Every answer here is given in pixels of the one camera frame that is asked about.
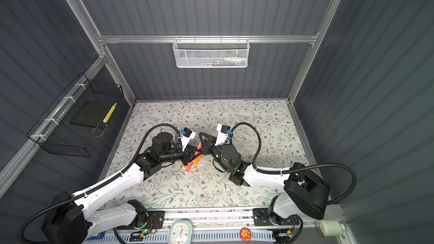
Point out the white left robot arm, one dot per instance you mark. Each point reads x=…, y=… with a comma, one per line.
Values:
x=81, y=219

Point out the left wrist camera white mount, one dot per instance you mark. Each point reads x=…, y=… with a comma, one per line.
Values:
x=185, y=136

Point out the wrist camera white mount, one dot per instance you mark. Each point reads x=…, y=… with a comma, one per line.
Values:
x=185, y=136
x=224, y=133

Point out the white tape roll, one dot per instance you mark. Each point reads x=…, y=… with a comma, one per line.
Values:
x=330, y=228

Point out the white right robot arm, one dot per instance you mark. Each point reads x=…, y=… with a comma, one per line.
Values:
x=303, y=190

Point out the black wire basket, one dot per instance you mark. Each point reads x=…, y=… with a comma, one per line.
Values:
x=56, y=135

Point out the orange highlighter right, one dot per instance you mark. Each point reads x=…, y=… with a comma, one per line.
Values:
x=194, y=163

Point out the aluminium enclosure frame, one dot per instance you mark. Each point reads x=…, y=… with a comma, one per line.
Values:
x=105, y=57

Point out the white analog clock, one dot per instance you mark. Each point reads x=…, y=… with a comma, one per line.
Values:
x=181, y=232

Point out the pink highlighter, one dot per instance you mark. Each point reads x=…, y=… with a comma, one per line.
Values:
x=198, y=151
x=189, y=166

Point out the red round sticker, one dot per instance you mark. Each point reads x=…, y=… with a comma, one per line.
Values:
x=245, y=234

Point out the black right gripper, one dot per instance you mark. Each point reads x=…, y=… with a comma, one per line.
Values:
x=214, y=146

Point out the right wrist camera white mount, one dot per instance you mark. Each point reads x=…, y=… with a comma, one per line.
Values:
x=224, y=133

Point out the black pad in basket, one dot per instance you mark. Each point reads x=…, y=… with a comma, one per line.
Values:
x=91, y=115

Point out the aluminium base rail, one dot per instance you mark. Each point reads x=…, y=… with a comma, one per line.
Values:
x=222, y=226

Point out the white wire basket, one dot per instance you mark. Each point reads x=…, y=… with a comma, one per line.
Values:
x=211, y=54

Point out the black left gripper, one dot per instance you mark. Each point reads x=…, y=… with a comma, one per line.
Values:
x=186, y=155

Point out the yellow highlighter in basket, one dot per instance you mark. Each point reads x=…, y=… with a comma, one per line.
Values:
x=109, y=113

